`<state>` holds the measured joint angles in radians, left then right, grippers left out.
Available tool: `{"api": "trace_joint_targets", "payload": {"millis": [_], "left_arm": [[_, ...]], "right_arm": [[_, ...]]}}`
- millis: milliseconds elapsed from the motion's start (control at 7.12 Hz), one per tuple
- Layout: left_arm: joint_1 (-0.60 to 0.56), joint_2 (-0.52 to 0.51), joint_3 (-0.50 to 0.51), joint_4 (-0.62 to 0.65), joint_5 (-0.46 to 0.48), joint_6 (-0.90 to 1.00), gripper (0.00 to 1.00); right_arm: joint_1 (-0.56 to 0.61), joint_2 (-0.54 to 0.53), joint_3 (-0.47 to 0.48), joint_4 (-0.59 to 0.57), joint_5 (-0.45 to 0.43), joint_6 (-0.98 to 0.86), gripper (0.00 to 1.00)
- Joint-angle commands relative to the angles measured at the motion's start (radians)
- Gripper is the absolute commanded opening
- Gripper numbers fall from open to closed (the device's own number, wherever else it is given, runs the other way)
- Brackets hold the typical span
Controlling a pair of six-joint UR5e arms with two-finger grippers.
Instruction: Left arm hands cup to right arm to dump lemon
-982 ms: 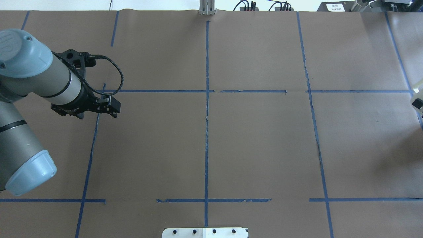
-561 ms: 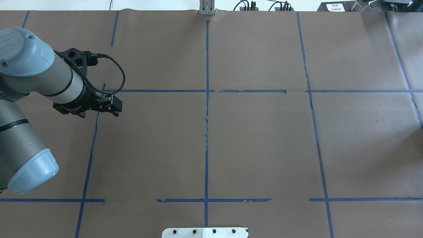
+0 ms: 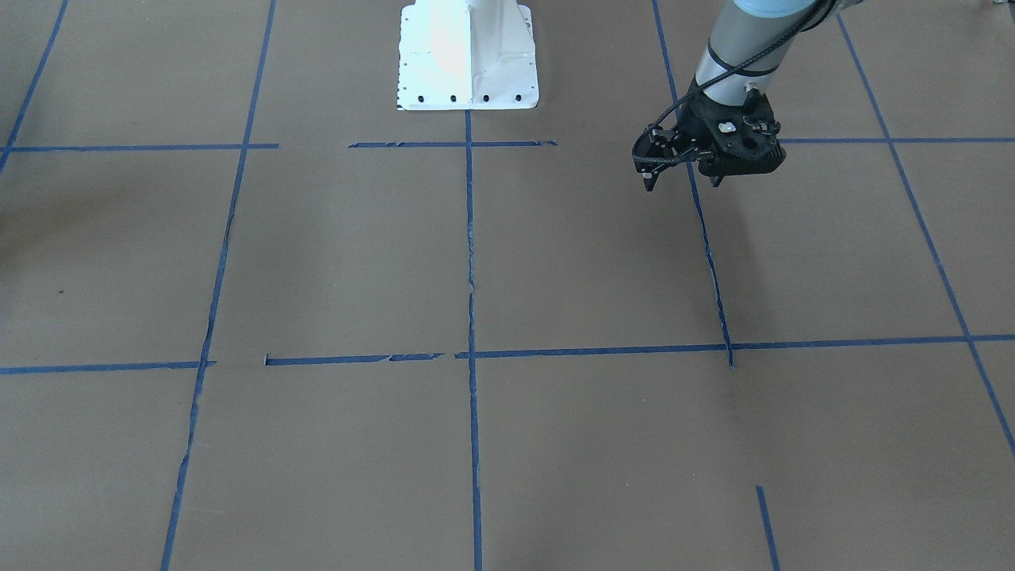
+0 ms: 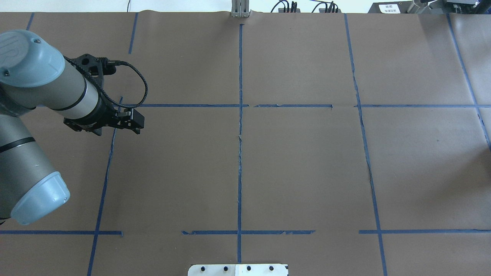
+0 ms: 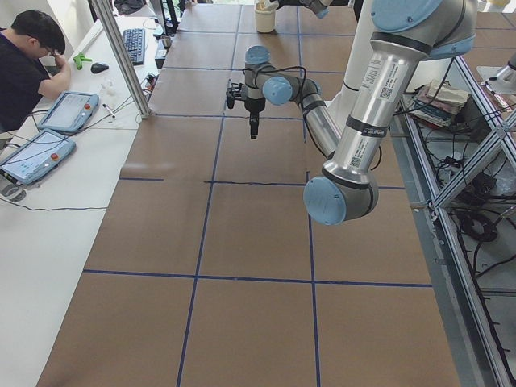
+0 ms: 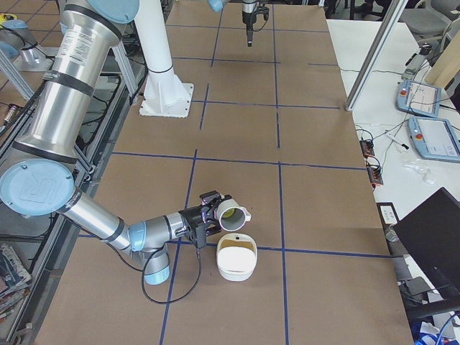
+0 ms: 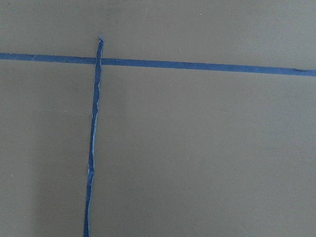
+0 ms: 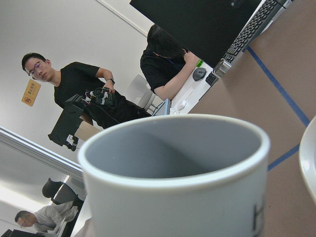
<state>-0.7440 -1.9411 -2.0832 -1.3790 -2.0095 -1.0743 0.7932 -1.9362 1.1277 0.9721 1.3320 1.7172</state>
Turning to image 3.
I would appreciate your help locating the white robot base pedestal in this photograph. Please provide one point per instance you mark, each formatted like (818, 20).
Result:
(466, 55)

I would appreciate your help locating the brown paper table mat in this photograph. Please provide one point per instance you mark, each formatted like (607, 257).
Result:
(256, 318)

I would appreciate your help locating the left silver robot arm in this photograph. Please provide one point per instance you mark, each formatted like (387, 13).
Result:
(746, 46)

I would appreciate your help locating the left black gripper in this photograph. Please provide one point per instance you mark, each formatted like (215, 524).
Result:
(693, 127)

